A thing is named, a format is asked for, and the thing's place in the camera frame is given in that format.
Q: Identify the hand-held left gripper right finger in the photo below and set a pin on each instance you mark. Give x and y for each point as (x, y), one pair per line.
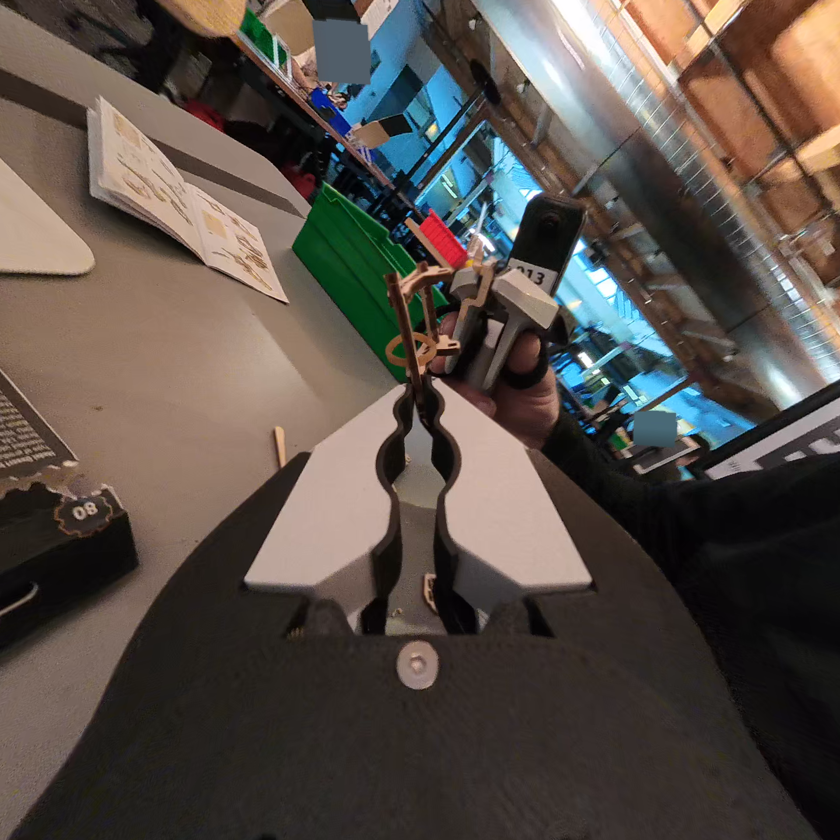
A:
(518, 525)

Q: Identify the silver ventilation duct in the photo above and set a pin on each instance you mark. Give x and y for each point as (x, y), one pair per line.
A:
(656, 164)

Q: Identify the wooden workbench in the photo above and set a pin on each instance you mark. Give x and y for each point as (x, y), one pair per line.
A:
(315, 111)

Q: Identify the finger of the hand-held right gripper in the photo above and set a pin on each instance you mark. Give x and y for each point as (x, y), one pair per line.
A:
(528, 302)
(464, 289)

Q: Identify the blue storage bin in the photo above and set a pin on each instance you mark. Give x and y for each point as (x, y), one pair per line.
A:
(331, 111)

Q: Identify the instruction booklet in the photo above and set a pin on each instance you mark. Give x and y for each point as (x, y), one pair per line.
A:
(170, 197)

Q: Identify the person's right hand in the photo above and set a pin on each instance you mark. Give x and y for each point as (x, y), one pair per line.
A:
(525, 413)

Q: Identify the wooden lattice assembly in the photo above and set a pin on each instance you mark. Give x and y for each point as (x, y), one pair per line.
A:
(405, 328)

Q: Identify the stacked green plastic bins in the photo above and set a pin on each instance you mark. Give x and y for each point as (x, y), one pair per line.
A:
(348, 262)

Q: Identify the red plastic bin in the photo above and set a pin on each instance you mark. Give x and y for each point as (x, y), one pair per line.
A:
(441, 236)

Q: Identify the person's black clothing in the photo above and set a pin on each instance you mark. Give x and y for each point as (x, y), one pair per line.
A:
(754, 623)

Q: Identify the pale wooden hook part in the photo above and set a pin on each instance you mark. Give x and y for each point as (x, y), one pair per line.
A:
(484, 282)

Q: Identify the pointed wooden stick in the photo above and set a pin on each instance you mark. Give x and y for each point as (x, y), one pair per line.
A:
(280, 446)

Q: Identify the black framed white sign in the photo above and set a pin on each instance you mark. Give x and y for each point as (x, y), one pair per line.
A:
(781, 446)

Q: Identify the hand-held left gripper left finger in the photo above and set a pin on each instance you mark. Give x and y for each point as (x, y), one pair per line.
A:
(315, 518)

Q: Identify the black product box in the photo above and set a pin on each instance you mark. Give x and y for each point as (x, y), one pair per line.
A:
(59, 551)

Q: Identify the person's right forearm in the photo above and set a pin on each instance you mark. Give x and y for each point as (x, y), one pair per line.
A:
(617, 472)

